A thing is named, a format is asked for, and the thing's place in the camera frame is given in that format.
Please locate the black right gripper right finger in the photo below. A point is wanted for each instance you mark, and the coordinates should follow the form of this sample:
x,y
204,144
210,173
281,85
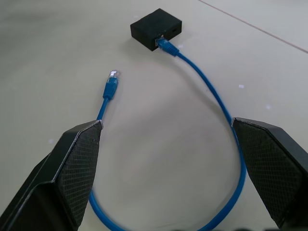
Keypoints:
x,y
274,166

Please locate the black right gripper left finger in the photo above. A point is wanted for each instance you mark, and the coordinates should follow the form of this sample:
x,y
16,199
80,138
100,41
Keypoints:
x,y
60,173

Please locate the black network coupler box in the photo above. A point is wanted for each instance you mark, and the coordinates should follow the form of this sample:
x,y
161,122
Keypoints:
x,y
154,27

